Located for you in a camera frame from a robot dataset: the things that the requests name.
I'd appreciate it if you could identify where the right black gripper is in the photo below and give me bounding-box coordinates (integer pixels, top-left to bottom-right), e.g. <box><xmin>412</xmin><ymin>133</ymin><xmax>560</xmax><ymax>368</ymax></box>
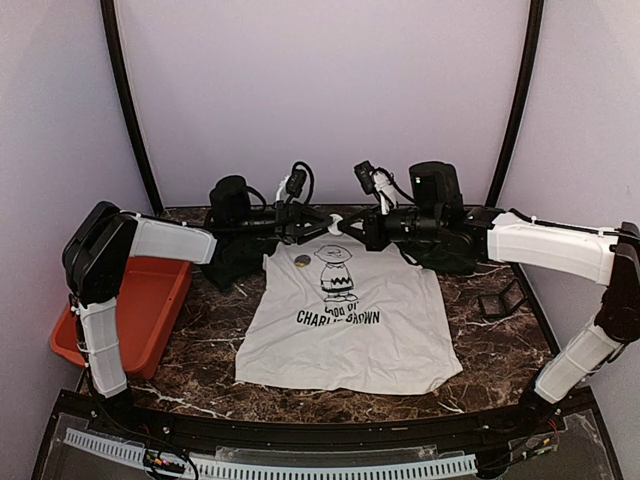
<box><xmin>337</xmin><ymin>201</ymin><xmax>444</xmax><ymax>250</ymax></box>

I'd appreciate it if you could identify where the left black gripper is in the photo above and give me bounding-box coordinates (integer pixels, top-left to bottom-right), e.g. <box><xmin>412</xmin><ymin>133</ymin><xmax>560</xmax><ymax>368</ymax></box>
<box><xmin>234</xmin><ymin>199</ymin><xmax>335</xmax><ymax>244</ymax></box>

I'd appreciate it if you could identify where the white round brooch back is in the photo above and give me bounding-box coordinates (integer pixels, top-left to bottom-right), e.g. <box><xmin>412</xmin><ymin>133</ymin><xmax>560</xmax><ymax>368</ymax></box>
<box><xmin>327</xmin><ymin>213</ymin><xmax>343</xmax><ymax>236</ymax></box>

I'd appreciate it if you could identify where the white green Charlie Brown shirt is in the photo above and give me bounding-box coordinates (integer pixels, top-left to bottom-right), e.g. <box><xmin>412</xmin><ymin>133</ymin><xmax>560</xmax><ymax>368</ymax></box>
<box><xmin>235</xmin><ymin>234</ymin><xmax>463</xmax><ymax>395</ymax></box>

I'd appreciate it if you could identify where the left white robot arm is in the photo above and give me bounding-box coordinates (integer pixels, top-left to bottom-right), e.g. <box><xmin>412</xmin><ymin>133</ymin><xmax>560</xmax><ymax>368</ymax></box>
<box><xmin>62</xmin><ymin>170</ymin><xmax>332</xmax><ymax>436</ymax></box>

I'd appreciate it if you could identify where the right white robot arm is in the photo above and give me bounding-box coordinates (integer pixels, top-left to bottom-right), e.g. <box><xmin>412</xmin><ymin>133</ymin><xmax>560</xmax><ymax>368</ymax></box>
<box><xmin>338</xmin><ymin>161</ymin><xmax>639</xmax><ymax>434</ymax></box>

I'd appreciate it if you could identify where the black brooch stand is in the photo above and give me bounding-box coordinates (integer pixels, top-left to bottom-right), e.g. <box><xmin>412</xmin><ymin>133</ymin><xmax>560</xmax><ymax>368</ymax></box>
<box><xmin>477</xmin><ymin>279</ymin><xmax>527</xmax><ymax>319</ymax></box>

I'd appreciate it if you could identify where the red plastic bin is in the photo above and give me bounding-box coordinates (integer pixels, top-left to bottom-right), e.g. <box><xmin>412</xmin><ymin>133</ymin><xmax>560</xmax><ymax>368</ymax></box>
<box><xmin>49</xmin><ymin>257</ymin><xmax>194</xmax><ymax>380</ymax></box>

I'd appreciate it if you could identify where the right black frame post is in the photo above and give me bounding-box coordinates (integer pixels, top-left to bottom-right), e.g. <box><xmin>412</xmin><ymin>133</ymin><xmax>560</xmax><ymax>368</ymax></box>
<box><xmin>485</xmin><ymin>0</ymin><xmax>545</xmax><ymax>207</ymax></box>

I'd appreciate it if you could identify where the black frame post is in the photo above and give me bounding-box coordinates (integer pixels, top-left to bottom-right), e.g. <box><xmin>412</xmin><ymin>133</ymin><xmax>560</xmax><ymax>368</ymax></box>
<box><xmin>485</xmin><ymin>0</ymin><xmax>545</xmax><ymax>207</ymax></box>
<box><xmin>100</xmin><ymin>0</ymin><xmax>165</xmax><ymax>215</ymax></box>

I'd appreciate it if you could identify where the white slotted cable duct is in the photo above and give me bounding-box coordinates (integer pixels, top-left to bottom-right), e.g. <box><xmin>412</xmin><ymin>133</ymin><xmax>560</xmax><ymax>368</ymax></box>
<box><xmin>63</xmin><ymin>428</ymin><xmax>478</xmax><ymax>479</ymax></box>

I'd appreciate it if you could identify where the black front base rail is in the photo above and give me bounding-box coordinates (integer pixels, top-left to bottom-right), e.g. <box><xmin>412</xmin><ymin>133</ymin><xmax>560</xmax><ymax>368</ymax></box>
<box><xmin>59</xmin><ymin>384</ymin><xmax>596</xmax><ymax>456</ymax></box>

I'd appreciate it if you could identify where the left black frame post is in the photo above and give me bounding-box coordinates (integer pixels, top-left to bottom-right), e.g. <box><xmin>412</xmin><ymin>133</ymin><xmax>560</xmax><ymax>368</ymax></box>
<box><xmin>100</xmin><ymin>0</ymin><xmax>165</xmax><ymax>215</ymax></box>

